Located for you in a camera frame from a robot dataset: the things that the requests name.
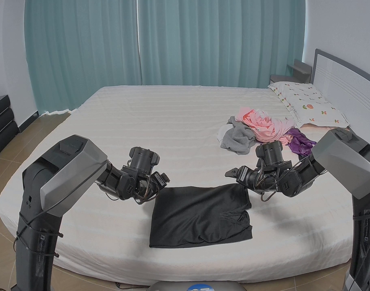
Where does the white garment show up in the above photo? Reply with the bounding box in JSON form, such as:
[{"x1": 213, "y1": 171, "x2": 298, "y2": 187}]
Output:
[{"x1": 216, "y1": 124, "x2": 231, "y2": 143}]

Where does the black chest of drawers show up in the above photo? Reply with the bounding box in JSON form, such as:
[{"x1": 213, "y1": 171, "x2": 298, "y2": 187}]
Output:
[{"x1": 0, "y1": 95, "x2": 20, "y2": 163}]

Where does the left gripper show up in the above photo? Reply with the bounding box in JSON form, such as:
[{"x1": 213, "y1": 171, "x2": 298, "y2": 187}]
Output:
[{"x1": 148, "y1": 171, "x2": 171, "y2": 194}]

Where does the black T-shirt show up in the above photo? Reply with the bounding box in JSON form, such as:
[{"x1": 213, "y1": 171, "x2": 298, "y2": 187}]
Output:
[{"x1": 149, "y1": 184, "x2": 253, "y2": 248}]

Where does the blue-green curtain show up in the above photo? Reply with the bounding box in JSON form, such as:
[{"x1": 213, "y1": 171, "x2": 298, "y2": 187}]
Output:
[
  {"x1": 137, "y1": 0, "x2": 307, "y2": 89},
  {"x1": 24, "y1": 0, "x2": 142, "y2": 114}
]

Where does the purple garment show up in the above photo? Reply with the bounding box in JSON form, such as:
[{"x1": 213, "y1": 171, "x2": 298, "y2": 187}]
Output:
[{"x1": 286, "y1": 128, "x2": 317, "y2": 157}]

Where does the grey bedside table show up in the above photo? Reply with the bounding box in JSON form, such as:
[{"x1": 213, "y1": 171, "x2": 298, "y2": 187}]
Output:
[{"x1": 270, "y1": 59, "x2": 312, "y2": 84}]

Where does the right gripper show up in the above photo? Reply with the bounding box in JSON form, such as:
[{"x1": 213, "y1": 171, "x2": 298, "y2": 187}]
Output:
[{"x1": 227, "y1": 166, "x2": 259, "y2": 191}]

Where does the white printed pillow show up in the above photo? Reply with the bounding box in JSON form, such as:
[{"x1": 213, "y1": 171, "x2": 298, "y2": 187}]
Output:
[{"x1": 268, "y1": 81, "x2": 350, "y2": 129}]

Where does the bed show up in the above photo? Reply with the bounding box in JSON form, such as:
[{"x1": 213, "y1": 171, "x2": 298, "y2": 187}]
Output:
[{"x1": 0, "y1": 49, "x2": 370, "y2": 286}]

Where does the grey garment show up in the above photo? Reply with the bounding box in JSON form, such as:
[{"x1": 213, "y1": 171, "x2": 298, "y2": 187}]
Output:
[{"x1": 220, "y1": 116, "x2": 257, "y2": 155}]

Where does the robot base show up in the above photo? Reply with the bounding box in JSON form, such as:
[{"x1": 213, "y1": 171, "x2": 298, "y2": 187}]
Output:
[{"x1": 145, "y1": 281, "x2": 244, "y2": 291}]

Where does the pink garment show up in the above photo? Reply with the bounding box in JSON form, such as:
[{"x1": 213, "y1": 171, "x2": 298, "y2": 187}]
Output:
[{"x1": 236, "y1": 106, "x2": 295, "y2": 145}]

